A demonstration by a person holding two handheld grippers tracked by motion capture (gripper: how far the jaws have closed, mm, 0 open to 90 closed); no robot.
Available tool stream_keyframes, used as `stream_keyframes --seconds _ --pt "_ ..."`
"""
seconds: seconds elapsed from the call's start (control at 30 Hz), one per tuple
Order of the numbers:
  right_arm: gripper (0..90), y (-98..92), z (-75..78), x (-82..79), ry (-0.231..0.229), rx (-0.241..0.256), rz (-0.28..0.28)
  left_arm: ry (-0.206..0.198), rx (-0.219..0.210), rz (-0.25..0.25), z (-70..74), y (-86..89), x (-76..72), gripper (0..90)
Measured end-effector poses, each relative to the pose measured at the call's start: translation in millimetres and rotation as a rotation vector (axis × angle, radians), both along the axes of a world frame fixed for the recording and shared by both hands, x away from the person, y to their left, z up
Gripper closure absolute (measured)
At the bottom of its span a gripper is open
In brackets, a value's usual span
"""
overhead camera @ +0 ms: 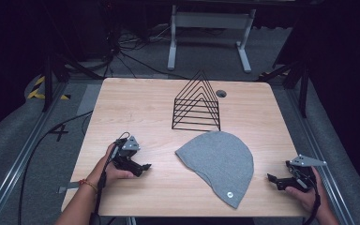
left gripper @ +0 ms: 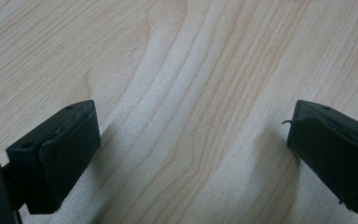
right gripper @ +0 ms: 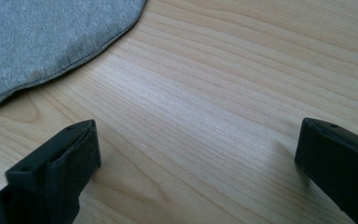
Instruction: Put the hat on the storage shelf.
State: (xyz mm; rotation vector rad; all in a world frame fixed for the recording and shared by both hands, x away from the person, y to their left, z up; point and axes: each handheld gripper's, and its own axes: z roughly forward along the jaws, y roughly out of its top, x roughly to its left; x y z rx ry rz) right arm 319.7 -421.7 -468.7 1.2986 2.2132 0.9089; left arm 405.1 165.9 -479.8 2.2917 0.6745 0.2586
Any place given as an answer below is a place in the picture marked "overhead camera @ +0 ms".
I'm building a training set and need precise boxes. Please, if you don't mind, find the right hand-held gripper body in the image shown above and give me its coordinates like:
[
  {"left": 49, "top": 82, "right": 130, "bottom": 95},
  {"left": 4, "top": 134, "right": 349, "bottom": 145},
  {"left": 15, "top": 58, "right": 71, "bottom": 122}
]
[{"left": 276, "top": 154, "right": 328, "bottom": 193}]

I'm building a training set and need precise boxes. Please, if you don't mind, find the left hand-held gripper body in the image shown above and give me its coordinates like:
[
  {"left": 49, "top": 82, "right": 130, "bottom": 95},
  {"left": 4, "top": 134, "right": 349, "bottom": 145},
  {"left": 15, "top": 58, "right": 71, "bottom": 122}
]
[{"left": 112, "top": 135, "right": 144, "bottom": 177}]

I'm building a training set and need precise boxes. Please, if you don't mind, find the grey beanie hat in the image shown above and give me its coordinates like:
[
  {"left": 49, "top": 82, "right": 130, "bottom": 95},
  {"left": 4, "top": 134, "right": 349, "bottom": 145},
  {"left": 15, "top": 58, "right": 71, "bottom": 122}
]
[{"left": 174, "top": 130, "right": 255, "bottom": 210}]

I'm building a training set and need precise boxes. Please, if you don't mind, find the black wire rack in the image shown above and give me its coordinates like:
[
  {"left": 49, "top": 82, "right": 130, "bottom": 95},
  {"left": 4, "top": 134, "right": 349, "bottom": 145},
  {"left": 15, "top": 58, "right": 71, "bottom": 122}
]
[{"left": 171, "top": 69, "right": 222, "bottom": 132}]

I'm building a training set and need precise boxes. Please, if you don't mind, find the person's left hand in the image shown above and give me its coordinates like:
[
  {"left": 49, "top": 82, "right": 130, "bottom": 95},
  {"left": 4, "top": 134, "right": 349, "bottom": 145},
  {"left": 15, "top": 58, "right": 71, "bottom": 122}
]
[{"left": 95, "top": 143, "right": 136, "bottom": 188}]

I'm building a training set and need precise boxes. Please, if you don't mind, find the person's right hand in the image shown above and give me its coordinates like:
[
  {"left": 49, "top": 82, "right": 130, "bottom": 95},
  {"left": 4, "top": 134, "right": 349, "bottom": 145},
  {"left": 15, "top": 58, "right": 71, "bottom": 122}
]
[{"left": 284, "top": 167, "right": 332, "bottom": 217}]

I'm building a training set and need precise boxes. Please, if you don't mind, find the black tripod stand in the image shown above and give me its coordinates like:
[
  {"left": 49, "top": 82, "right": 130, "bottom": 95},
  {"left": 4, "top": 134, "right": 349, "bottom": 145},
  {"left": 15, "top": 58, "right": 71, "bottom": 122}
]
[
  {"left": 256, "top": 59, "right": 310, "bottom": 119},
  {"left": 42, "top": 0, "right": 104, "bottom": 113}
]

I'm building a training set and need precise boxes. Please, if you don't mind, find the yellow black hazard tape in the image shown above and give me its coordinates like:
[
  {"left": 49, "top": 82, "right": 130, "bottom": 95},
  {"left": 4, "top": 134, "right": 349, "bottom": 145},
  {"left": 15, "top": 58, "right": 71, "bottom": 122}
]
[{"left": 26, "top": 76, "right": 72, "bottom": 101}]

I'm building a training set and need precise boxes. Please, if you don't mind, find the aluminium floor rail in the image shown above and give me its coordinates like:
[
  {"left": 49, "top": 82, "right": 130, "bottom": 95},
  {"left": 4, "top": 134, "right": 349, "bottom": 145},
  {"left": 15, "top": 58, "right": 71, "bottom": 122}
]
[
  {"left": 0, "top": 82, "right": 68, "bottom": 225},
  {"left": 285, "top": 88, "right": 357, "bottom": 225}
]

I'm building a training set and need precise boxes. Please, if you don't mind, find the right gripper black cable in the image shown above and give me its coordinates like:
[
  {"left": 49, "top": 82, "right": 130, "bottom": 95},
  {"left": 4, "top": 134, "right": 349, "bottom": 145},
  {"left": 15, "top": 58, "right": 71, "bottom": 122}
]
[{"left": 303, "top": 174, "right": 323, "bottom": 225}]

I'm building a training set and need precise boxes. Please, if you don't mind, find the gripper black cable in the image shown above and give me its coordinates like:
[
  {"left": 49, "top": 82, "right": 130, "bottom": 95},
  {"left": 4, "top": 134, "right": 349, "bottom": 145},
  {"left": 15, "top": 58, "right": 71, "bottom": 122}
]
[
  {"left": 88, "top": 131, "right": 131, "bottom": 225},
  {"left": 303, "top": 174, "right": 323, "bottom": 225}
]

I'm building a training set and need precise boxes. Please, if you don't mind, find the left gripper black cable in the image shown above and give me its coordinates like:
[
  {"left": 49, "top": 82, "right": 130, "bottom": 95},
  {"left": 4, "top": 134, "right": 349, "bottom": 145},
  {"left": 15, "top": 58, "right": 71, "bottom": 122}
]
[{"left": 88, "top": 131, "right": 131, "bottom": 225}]

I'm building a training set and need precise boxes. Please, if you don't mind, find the red string bracelet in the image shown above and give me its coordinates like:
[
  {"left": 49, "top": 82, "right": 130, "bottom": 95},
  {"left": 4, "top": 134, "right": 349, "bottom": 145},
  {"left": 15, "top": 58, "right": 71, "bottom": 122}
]
[{"left": 78, "top": 178, "right": 99, "bottom": 195}]

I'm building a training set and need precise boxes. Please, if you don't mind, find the black floor cable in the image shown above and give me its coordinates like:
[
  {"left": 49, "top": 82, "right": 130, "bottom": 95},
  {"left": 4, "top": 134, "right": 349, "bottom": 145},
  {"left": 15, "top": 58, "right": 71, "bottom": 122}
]
[{"left": 18, "top": 110, "right": 94, "bottom": 225}]

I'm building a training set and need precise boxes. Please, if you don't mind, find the bundle of floor cables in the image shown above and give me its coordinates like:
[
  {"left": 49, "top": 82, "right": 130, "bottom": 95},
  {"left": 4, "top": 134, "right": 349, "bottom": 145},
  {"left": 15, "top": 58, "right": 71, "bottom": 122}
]
[{"left": 102, "top": 22, "right": 188, "bottom": 80}]

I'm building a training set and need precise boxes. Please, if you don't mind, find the white metal table frame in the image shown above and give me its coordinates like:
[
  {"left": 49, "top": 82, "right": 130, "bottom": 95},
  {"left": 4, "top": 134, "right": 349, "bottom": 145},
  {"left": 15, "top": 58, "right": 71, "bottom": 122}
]
[{"left": 167, "top": 4, "right": 257, "bottom": 74}]

